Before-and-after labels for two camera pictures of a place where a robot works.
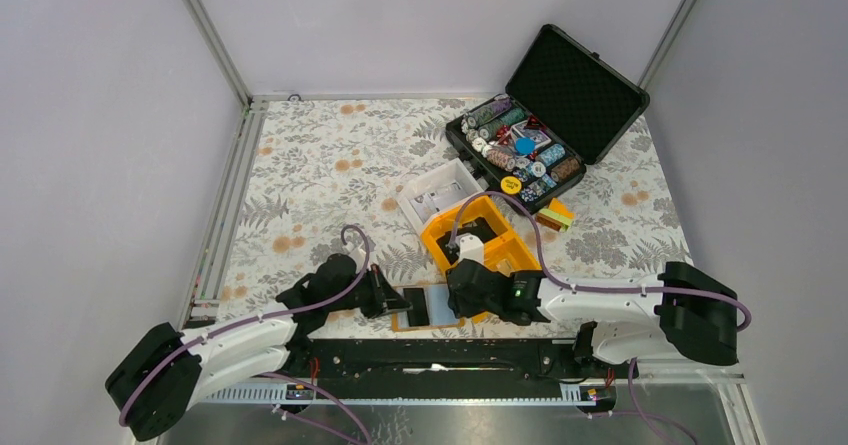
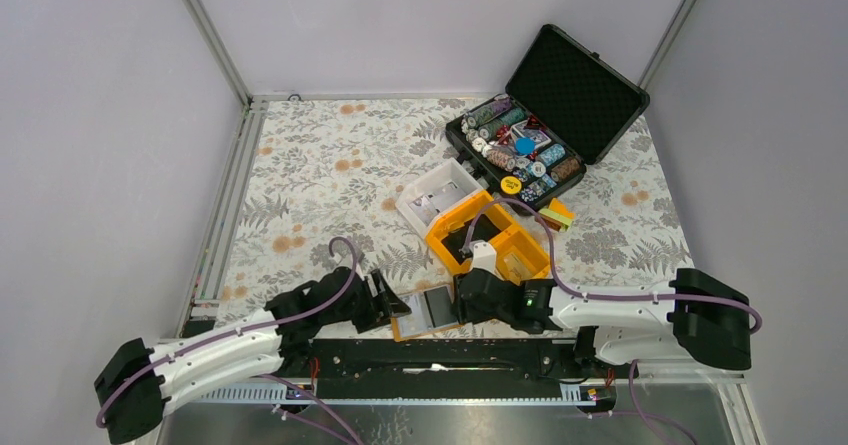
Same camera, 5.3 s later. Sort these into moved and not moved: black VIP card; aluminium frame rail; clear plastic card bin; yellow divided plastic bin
Moved: black VIP card
Not moved: clear plastic card bin; aluminium frame rail; yellow divided plastic bin
